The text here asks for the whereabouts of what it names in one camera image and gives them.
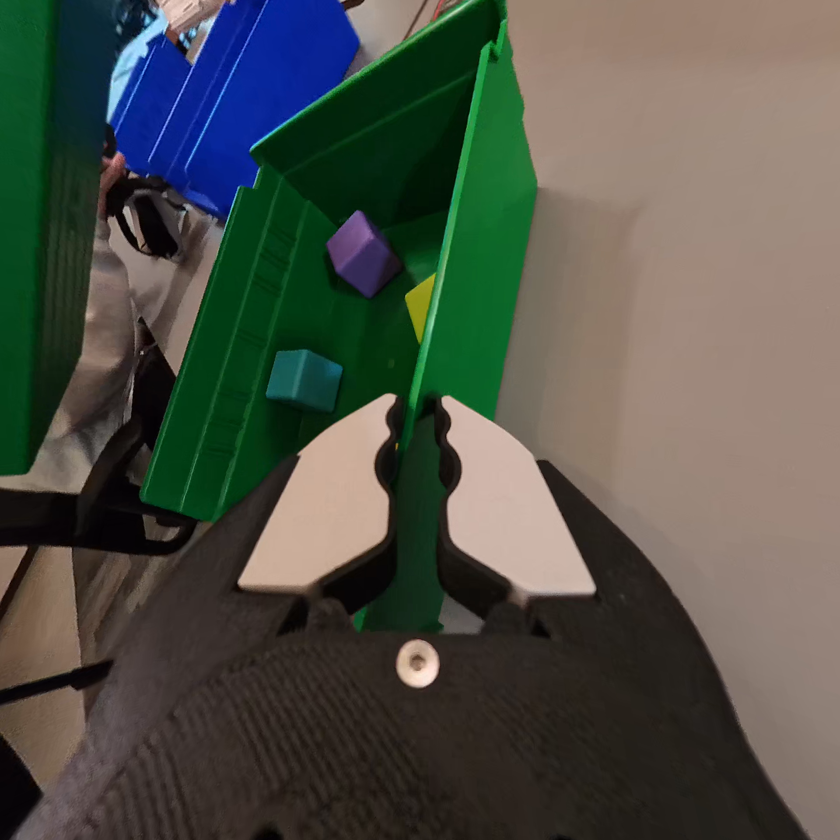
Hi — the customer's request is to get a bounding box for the blue storage bin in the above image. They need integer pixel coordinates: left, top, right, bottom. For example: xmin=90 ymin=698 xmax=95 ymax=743
xmin=107 ymin=29 xmax=198 ymax=173
xmin=147 ymin=0 xmax=361 ymax=219

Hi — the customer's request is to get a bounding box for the green plastic bin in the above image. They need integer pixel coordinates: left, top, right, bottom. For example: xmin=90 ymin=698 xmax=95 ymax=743
xmin=0 ymin=0 xmax=120 ymax=476
xmin=140 ymin=0 xmax=539 ymax=634

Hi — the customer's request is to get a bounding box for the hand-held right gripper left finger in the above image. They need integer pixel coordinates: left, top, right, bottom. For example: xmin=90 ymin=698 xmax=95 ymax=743
xmin=238 ymin=394 xmax=403 ymax=614

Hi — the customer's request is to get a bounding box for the blue cube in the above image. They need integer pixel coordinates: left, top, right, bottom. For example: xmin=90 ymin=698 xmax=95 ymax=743
xmin=265 ymin=350 xmax=344 ymax=413

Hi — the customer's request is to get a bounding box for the grey desk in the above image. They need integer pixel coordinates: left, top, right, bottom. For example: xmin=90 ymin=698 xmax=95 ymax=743
xmin=438 ymin=0 xmax=840 ymax=834

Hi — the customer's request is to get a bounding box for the purple cube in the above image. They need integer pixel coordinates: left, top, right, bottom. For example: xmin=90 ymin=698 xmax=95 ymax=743
xmin=326 ymin=210 xmax=403 ymax=299

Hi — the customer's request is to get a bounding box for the black office chair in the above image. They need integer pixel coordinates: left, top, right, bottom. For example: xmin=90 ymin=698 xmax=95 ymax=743
xmin=0 ymin=318 xmax=198 ymax=559

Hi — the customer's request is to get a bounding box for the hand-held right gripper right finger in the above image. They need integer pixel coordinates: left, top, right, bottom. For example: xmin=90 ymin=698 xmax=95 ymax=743
xmin=434 ymin=395 xmax=598 ymax=611

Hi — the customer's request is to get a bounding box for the lime green cube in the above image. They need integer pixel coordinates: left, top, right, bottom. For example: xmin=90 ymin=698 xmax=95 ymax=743
xmin=405 ymin=273 xmax=437 ymax=345

